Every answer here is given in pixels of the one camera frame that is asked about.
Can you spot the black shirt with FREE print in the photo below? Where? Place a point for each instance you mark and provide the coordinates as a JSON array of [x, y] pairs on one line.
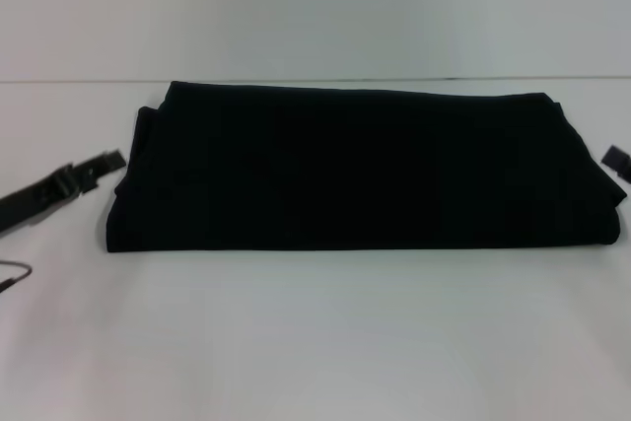
[[345, 169]]

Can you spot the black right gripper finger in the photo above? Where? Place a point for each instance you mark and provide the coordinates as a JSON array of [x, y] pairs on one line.
[[618, 160]]

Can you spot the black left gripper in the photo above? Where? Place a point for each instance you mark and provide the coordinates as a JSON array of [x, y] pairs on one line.
[[44, 194]]

